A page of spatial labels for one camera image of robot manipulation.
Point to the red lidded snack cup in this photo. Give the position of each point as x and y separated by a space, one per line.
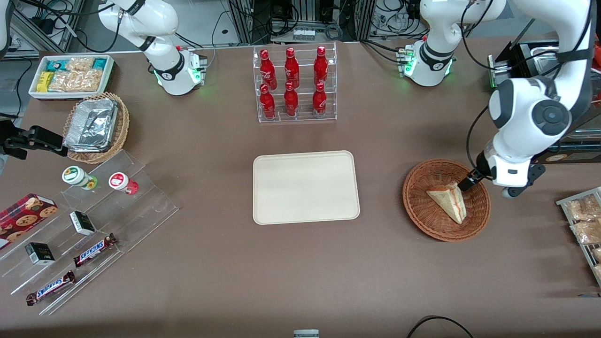
119 181

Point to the beige plastic tray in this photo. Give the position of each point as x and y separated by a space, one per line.
305 188

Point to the teal snack packet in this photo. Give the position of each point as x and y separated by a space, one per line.
100 63
54 65

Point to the yellow snack packet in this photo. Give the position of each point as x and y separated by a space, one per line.
44 81

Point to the small clear cracker bag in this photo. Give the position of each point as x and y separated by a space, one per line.
80 64

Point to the light oval wicker basket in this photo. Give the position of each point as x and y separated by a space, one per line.
123 126

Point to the clear acrylic bottle rack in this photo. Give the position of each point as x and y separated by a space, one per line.
303 117

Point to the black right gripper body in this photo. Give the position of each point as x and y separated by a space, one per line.
24 140

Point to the triangular sandwich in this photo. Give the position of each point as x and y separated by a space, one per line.
450 204

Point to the aluminium frame rack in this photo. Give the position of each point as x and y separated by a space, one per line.
305 14

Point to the red cookie box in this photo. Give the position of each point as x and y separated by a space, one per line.
23 216

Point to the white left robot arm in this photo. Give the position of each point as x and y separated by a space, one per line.
526 108

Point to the red cola bottle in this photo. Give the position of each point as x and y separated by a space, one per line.
319 102
291 102
291 68
320 65
267 70
267 104

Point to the large clear cracker bag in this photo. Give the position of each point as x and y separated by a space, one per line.
77 81

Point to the brown round wicker basket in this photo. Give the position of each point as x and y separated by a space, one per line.
436 225

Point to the clear acrylic step stand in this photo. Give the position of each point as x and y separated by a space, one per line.
141 206

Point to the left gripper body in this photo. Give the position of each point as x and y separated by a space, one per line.
481 165

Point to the white rectangular snack bin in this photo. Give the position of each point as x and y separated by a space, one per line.
35 94

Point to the black food warmer cabinet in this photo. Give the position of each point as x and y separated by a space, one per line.
575 141

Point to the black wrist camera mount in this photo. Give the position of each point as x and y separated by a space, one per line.
528 180

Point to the clear bag of pastries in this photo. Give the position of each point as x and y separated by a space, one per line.
582 209
587 232

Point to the snickers chocolate bar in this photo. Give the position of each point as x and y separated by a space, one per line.
50 288
94 250

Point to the stacked foil containers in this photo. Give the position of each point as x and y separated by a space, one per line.
91 124

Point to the small grey device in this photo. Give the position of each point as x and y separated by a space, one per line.
306 334

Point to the small black box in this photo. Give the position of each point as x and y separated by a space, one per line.
82 223
40 253

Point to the white power strip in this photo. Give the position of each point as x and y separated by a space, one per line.
304 34

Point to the green lidded snack cup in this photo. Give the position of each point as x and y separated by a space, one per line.
75 176

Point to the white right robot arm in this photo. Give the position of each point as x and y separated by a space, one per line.
155 28

